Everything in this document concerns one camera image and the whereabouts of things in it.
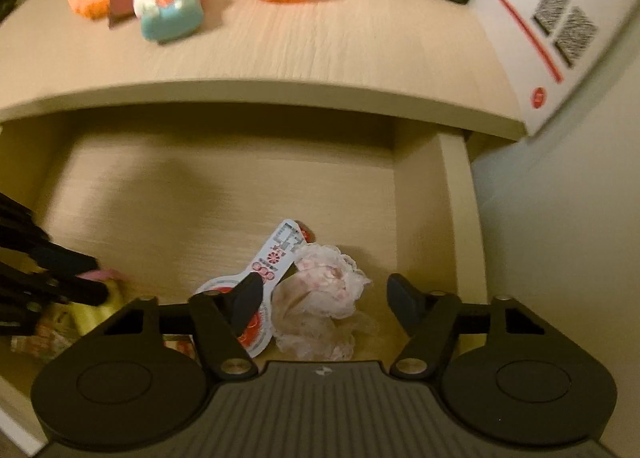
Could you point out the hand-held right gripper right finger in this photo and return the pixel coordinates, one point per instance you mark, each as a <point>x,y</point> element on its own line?
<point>401,299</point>

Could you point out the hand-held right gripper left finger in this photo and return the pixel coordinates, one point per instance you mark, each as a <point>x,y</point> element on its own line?
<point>247,299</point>

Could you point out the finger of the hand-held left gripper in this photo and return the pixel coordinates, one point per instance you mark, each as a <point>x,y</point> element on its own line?
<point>65,259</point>
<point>75,290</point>

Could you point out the white red paddle-shaped card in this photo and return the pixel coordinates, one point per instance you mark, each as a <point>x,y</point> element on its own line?
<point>272,258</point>

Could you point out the white pink lace cloth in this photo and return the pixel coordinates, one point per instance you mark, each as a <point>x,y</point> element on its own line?
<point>320,288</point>

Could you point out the white desk drawer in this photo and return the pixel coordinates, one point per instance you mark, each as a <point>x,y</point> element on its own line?
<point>225,198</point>

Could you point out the small orange toy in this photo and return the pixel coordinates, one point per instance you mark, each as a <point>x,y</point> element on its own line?
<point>87,3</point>

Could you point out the blue white pink round toy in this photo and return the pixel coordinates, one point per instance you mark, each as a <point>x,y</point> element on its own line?
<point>170,13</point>

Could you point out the white card with red print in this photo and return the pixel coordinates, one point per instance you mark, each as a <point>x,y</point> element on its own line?
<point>575,73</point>

